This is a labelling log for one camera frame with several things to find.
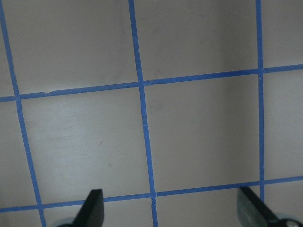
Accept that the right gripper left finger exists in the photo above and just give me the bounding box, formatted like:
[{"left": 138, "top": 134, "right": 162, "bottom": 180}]
[{"left": 72, "top": 189, "right": 104, "bottom": 227}]

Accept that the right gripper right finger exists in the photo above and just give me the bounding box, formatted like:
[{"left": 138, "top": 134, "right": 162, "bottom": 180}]
[{"left": 237, "top": 187, "right": 280, "bottom": 227}]

